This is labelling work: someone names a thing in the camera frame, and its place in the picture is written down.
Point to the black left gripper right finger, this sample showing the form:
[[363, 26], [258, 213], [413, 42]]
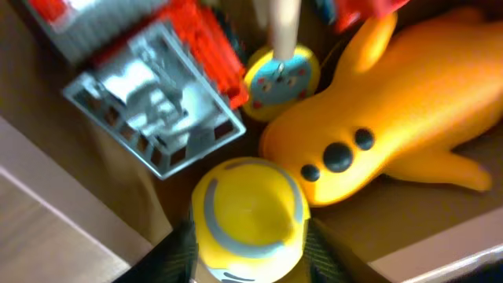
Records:
[[330, 260]]

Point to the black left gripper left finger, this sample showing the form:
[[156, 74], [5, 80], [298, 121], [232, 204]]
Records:
[[173, 260]]

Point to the yellow minion ball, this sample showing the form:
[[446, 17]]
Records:
[[250, 221]]

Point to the pink cardboard box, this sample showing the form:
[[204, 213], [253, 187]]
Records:
[[76, 206]]

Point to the red toy truck grey front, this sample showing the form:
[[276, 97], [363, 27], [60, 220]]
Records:
[[163, 78]]

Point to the wooden rattle drum toy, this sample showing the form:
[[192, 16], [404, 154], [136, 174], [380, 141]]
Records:
[[283, 72]]

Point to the red toy fire truck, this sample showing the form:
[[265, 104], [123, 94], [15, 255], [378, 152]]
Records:
[[341, 14]]

